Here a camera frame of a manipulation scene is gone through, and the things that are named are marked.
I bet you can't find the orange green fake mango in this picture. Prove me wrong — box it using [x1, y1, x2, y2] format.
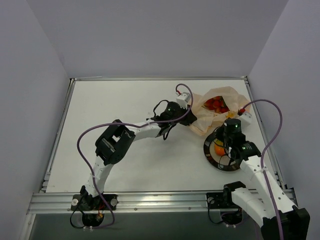
[214, 139, 225, 156]

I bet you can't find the red fake lychee bunch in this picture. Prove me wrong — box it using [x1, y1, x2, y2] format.
[203, 96, 230, 114]

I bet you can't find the translucent beige plastic bag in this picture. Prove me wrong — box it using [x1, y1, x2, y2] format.
[189, 86, 249, 136]

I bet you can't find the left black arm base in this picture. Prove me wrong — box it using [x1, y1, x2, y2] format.
[69, 193, 118, 230]

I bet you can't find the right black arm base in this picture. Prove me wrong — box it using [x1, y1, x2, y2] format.
[206, 192, 245, 228]

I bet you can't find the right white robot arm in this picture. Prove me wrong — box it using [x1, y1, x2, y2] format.
[217, 118, 310, 240]

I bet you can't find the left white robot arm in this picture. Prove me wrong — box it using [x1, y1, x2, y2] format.
[80, 101, 197, 210]

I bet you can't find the black rimmed white plate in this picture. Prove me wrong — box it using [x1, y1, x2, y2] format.
[203, 133, 240, 172]

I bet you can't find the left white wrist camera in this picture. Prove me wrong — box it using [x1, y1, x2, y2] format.
[176, 92, 191, 110]

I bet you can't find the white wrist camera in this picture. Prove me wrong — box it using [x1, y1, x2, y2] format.
[238, 108, 253, 130]
[176, 92, 191, 110]

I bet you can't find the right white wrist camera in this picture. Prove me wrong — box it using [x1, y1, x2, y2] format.
[238, 108, 253, 130]

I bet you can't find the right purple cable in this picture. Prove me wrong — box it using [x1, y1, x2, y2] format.
[238, 99, 286, 240]

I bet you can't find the aluminium front rail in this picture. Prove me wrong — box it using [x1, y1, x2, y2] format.
[26, 188, 299, 215]

